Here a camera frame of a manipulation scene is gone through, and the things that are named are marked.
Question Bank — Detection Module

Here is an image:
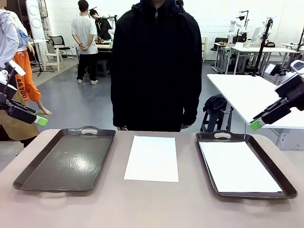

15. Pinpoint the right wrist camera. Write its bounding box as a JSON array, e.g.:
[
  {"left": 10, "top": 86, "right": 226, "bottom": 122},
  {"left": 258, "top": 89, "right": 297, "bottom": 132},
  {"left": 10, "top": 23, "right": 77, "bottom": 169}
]
[{"left": 264, "top": 63, "right": 289, "bottom": 77}]

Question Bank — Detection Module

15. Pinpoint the person in brown skirt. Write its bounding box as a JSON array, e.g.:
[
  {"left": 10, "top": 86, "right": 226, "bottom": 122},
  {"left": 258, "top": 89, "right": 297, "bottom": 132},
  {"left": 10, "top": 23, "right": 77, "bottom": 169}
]
[{"left": 0, "top": 0, "right": 40, "bottom": 148}]

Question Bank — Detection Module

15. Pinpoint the black bag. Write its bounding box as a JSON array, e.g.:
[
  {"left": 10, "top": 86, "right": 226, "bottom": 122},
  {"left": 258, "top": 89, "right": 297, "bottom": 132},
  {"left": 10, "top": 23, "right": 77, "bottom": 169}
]
[{"left": 202, "top": 94, "right": 235, "bottom": 114}]

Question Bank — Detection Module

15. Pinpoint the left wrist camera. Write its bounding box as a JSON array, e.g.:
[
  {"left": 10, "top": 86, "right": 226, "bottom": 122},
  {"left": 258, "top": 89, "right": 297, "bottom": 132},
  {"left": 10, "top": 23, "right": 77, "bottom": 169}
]
[{"left": 4, "top": 61, "right": 26, "bottom": 76}]

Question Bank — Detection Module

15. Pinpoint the black swivel chair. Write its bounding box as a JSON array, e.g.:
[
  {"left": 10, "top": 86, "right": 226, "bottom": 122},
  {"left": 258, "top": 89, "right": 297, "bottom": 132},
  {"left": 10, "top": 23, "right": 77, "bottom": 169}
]
[{"left": 210, "top": 37, "right": 228, "bottom": 68}]

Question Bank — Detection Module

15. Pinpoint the person right forearm black sleeve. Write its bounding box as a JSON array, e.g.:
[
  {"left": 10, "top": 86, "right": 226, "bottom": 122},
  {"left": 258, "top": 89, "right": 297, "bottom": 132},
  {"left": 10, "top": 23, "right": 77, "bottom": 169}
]
[{"left": 111, "top": 78, "right": 131, "bottom": 128}]

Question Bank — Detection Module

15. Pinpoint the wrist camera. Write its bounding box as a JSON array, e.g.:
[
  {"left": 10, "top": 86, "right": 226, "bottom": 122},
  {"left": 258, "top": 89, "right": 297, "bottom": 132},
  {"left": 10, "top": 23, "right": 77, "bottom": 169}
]
[
  {"left": 264, "top": 63, "right": 289, "bottom": 77},
  {"left": 4, "top": 61, "right": 26, "bottom": 76}
]

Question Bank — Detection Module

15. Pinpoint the brown plastic tray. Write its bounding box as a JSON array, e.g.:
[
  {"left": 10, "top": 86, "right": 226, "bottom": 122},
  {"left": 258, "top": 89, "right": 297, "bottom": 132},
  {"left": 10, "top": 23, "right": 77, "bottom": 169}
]
[
  {"left": 13, "top": 125, "right": 116, "bottom": 192},
  {"left": 195, "top": 130, "right": 298, "bottom": 200}
]

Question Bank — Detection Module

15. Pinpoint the grey step stool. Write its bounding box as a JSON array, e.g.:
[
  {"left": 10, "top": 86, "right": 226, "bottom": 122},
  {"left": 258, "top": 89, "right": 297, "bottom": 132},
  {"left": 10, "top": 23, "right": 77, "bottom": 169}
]
[{"left": 200, "top": 109, "right": 233, "bottom": 133}]

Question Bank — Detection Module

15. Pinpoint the white A4 paper stack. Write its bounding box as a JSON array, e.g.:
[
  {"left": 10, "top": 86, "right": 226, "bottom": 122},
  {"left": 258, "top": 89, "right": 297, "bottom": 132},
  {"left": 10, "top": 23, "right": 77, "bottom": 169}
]
[
  {"left": 199, "top": 141, "right": 283, "bottom": 193},
  {"left": 123, "top": 135, "right": 179, "bottom": 183}
]

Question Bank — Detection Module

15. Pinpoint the white robot arm with camera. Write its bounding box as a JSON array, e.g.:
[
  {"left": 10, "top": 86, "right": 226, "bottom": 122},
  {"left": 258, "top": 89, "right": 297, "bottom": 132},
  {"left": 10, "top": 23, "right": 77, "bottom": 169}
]
[{"left": 227, "top": 10, "right": 249, "bottom": 45}]

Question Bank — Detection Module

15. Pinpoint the large white table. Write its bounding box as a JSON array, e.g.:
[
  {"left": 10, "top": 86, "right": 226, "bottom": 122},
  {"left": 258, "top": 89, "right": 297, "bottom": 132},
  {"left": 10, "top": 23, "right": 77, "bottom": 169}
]
[{"left": 206, "top": 73, "right": 304, "bottom": 152}]

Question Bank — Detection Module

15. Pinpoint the person left forearm black sleeve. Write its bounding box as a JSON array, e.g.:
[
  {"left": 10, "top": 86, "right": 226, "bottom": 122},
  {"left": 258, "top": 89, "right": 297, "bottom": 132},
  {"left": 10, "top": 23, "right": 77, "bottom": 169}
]
[{"left": 181, "top": 78, "right": 202, "bottom": 126}]

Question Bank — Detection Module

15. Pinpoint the black office chair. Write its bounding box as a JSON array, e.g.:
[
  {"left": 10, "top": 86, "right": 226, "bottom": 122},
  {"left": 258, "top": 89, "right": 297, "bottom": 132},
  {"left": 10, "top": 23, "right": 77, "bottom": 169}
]
[{"left": 48, "top": 35, "right": 75, "bottom": 59}]

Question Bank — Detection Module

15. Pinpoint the white wooden chair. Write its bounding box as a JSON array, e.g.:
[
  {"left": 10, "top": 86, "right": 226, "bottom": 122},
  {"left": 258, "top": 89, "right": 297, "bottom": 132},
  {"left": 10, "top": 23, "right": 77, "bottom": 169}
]
[{"left": 44, "top": 48, "right": 65, "bottom": 72}]

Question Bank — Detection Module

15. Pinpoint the black tripod pole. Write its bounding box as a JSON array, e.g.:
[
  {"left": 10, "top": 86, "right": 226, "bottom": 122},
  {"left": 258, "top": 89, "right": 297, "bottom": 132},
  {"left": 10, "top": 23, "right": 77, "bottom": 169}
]
[{"left": 252, "top": 18, "right": 274, "bottom": 77}]

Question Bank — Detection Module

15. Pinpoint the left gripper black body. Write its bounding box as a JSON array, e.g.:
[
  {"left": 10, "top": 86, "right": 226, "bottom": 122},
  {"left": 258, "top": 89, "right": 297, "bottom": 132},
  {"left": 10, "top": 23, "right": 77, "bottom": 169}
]
[{"left": 0, "top": 85, "right": 17, "bottom": 112}]

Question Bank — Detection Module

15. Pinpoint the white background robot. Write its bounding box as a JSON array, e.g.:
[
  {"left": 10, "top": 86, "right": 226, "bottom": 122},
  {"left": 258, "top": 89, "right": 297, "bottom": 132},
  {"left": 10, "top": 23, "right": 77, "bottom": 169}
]
[{"left": 102, "top": 14, "right": 118, "bottom": 40}]

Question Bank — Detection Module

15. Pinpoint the cluttered background workbench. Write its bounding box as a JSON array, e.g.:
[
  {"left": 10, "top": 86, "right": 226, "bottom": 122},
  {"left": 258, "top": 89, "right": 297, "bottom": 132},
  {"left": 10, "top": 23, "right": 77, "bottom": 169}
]
[{"left": 95, "top": 39, "right": 114, "bottom": 57}]

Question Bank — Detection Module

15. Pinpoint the white monitor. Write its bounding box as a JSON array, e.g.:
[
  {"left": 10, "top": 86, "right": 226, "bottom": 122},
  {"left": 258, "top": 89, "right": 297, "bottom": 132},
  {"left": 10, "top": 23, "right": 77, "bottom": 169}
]
[{"left": 251, "top": 27, "right": 262, "bottom": 45}]

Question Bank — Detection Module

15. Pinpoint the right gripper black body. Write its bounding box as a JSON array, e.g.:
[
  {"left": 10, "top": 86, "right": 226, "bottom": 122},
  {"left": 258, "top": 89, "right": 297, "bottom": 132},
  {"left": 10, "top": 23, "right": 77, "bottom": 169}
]
[{"left": 275, "top": 75, "right": 304, "bottom": 109}]

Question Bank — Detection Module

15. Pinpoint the white background desk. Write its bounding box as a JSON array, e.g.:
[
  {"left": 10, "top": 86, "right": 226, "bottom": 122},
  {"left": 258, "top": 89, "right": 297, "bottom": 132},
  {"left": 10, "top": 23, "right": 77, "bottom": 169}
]
[{"left": 231, "top": 46, "right": 300, "bottom": 75}]

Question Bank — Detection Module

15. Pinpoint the small grey stool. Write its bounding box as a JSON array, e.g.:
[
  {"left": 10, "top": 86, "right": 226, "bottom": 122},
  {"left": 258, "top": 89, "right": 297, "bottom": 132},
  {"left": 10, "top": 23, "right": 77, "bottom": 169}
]
[{"left": 96, "top": 59, "right": 111, "bottom": 77}]

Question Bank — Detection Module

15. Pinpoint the tall white air conditioner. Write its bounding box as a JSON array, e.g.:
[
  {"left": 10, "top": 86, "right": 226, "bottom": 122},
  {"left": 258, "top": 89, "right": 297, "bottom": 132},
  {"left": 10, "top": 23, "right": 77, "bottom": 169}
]
[{"left": 25, "top": 0, "right": 49, "bottom": 69}]

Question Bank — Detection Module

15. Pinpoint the person in black top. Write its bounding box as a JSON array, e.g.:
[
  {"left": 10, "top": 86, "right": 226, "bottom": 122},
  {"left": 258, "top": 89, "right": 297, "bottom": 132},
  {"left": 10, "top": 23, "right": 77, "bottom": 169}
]
[{"left": 89, "top": 9, "right": 106, "bottom": 41}]

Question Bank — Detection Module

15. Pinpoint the person in black hooded jacket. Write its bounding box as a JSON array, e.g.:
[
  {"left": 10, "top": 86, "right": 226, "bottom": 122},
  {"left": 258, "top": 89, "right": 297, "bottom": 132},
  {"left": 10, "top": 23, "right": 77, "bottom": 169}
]
[{"left": 110, "top": 0, "right": 202, "bottom": 133}]

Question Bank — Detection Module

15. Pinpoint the man in white T-shirt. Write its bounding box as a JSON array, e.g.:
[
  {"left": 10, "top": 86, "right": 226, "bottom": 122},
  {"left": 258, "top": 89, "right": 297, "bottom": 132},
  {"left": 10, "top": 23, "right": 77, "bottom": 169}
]
[{"left": 71, "top": 0, "right": 99, "bottom": 86}]

